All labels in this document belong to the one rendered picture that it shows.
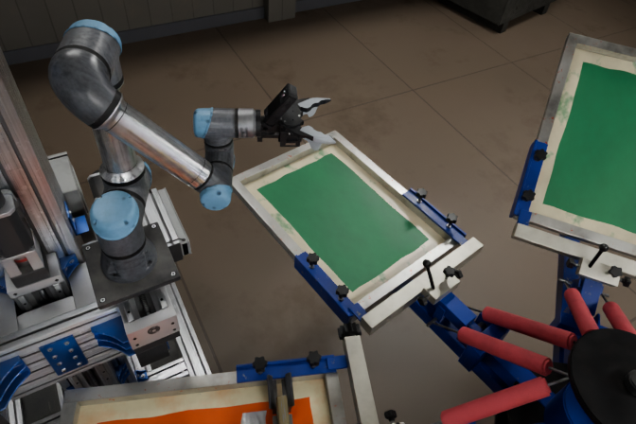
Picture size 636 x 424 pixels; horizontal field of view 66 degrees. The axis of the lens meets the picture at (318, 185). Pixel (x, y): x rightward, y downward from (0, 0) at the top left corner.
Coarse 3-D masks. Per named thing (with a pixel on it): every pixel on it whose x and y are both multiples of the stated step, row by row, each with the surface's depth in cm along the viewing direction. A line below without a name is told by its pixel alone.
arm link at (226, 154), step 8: (232, 144) 129; (208, 152) 128; (216, 152) 127; (224, 152) 128; (232, 152) 130; (208, 160) 126; (216, 160) 125; (224, 160) 126; (232, 160) 129; (232, 168) 127
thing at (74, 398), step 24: (120, 384) 143; (144, 384) 144; (168, 384) 145; (192, 384) 145; (216, 384) 146; (240, 384) 147; (264, 384) 150; (336, 384) 148; (72, 408) 138; (336, 408) 143
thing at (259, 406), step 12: (216, 408) 144; (228, 408) 145; (240, 408) 145; (252, 408) 145; (264, 408) 145; (300, 408) 146; (120, 420) 140; (132, 420) 140; (144, 420) 140; (156, 420) 141; (168, 420) 141; (180, 420) 141; (192, 420) 141; (204, 420) 142; (216, 420) 142; (228, 420) 142; (240, 420) 142; (300, 420) 144; (312, 420) 144
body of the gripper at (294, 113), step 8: (256, 112) 124; (288, 112) 126; (296, 112) 126; (256, 120) 123; (264, 120) 125; (280, 120) 124; (288, 120) 124; (296, 120) 124; (256, 128) 123; (264, 128) 128; (272, 128) 126; (280, 128) 125; (256, 136) 126; (264, 136) 128; (272, 136) 128; (280, 136) 126; (288, 136) 127; (280, 144) 128; (296, 144) 129
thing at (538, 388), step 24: (504, 312) 157; (576, 312) 149; (480, 336) 150; (552, 336) 141; (528, 360) 135; (528, 384) 130; (552, 384) 129; (456, 408) 136; (480, 408) 133; (504, 408) 131
